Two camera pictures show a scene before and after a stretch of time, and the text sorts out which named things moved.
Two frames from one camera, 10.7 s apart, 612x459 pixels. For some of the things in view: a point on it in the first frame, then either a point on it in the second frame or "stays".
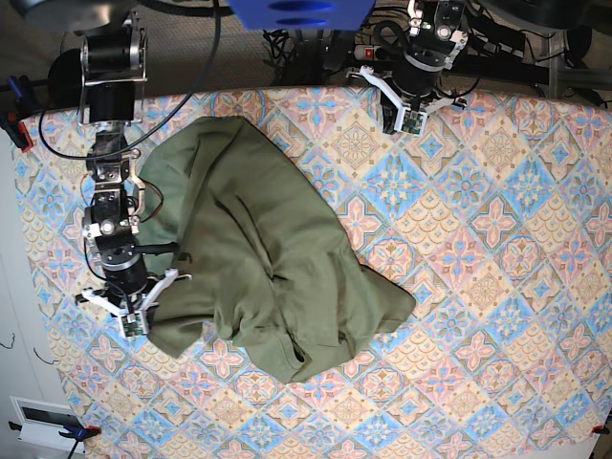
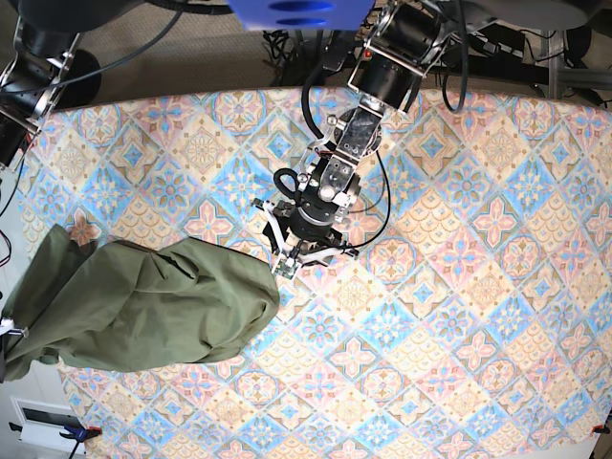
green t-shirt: x=267 y=264 to x=115 y=307
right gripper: x=418 y=74 to x=310 y=229
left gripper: x=125 y=273 to x=7 y=326
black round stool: x=65 y=81 stays
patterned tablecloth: x=495 y=220 stays
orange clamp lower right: x=600 y=429 stays
